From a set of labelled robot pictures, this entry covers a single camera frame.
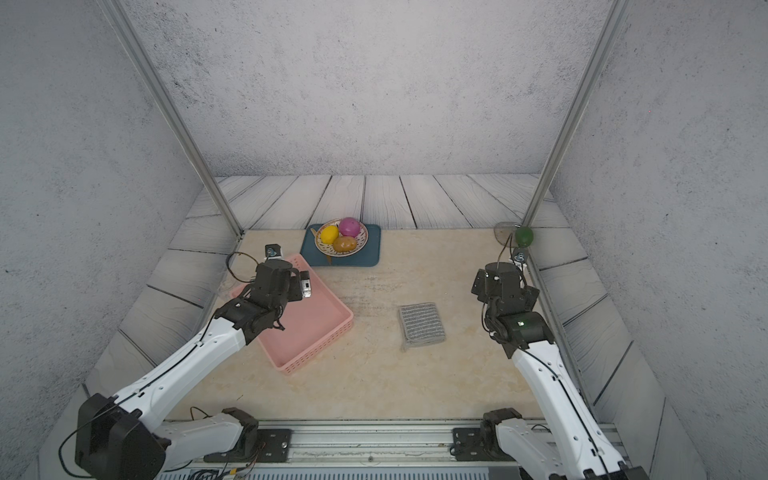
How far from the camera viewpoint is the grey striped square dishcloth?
92cm

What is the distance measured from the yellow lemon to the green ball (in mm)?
710

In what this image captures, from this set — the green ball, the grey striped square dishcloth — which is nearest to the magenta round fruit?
the grey striped square dishcloth

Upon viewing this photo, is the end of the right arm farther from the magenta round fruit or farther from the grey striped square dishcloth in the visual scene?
the magenta round fruit

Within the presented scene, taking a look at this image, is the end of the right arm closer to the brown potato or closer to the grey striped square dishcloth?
the grey striped square dishcloth

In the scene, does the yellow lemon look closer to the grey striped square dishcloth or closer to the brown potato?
the brown potato

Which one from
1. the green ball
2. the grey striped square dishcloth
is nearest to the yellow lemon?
the grey striped square dishcloth

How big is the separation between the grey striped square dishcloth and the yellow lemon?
15.0 inches

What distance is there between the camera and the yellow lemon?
3.77 ft

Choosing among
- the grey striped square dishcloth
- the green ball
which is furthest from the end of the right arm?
the green ball

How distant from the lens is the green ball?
114 cm

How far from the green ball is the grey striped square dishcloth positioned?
0.44 m

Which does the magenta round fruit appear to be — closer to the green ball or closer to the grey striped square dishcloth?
the grey striped square dishcloth
